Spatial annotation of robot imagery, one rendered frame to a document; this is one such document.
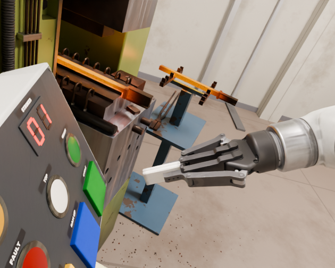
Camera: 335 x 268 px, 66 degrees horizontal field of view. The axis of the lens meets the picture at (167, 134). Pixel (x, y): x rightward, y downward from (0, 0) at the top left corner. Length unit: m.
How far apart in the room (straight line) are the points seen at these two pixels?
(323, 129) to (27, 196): 0.43
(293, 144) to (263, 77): 3.58
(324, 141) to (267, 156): 0.09
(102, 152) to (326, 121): 0.62
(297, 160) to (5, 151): 0.42
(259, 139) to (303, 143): 0.07
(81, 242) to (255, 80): 3.75
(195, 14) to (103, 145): 2.93
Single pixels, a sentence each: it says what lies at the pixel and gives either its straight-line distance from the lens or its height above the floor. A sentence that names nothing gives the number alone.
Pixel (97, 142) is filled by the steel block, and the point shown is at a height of 0.87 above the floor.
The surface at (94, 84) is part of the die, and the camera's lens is 0.91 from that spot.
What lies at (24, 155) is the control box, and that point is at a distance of 0.34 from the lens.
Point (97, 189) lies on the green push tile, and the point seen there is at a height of 1.01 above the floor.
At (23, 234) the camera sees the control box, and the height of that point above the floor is 1.12.
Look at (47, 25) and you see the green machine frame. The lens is 0.72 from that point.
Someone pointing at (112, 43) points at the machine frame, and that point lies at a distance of 1.15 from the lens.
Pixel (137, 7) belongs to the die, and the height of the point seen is 1.27.
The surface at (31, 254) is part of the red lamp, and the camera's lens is 0.32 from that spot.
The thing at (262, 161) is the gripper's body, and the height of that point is 1.17.
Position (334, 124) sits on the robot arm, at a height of 1.26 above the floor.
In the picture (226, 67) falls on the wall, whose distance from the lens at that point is 3.83.
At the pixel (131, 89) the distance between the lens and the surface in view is 0.88.
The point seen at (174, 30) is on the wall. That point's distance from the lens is 3.60.
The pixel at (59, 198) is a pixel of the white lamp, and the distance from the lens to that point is 0.38.
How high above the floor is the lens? 1.38
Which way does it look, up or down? 31 degrees down
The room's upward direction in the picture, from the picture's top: 21 degrees clockwise
